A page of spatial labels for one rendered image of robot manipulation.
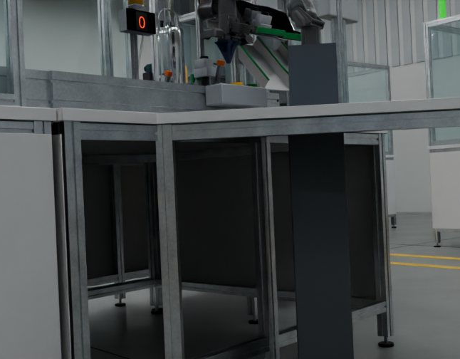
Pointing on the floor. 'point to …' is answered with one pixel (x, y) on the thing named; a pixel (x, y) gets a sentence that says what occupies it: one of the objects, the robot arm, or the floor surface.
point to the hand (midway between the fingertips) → (228, 53)
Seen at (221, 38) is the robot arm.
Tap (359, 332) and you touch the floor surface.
